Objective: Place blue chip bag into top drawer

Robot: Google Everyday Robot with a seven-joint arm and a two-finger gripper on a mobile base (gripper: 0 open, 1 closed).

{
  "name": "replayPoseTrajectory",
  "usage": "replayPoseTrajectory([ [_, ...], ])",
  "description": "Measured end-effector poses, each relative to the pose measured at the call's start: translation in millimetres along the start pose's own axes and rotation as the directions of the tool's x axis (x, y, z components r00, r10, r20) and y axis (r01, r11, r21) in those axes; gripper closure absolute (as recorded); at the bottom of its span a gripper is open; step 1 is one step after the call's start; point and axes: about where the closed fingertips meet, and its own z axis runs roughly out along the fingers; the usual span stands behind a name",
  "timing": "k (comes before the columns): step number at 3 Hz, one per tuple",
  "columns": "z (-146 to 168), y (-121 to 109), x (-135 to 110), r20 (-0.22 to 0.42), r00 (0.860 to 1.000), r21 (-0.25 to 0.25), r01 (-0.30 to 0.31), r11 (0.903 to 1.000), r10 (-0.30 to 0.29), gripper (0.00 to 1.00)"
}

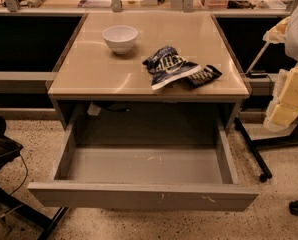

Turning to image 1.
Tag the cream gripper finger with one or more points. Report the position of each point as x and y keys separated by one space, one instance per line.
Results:
x=289 y=94
x=280 y=114

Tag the blue chip bag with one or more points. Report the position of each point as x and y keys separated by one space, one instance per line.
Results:
x=167 y=66

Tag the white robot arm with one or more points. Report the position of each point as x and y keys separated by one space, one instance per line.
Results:
x=286 y=32

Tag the open grey drawer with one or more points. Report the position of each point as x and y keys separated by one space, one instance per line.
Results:
x=143 y=156

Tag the beige top drawer cabinet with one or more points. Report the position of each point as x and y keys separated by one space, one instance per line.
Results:
x=91 y=71

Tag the white rod with black base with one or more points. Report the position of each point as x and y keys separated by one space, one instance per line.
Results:
x=257 y=58

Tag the black snack bar wrapper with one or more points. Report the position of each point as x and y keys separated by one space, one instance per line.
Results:
x=206 y=75

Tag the white ceramic bowl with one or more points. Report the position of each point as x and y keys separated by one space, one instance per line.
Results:
x=120 y=38

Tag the black stand with cable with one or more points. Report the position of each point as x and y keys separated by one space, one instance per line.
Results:
x=41 y=141

